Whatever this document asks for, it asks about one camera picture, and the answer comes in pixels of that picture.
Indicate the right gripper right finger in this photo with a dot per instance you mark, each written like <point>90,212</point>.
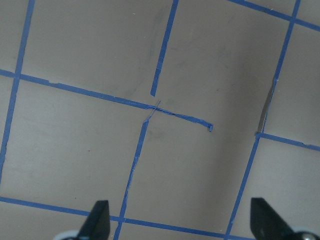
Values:
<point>266,223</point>

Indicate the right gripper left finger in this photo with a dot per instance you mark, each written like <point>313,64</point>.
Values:
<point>97,224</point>

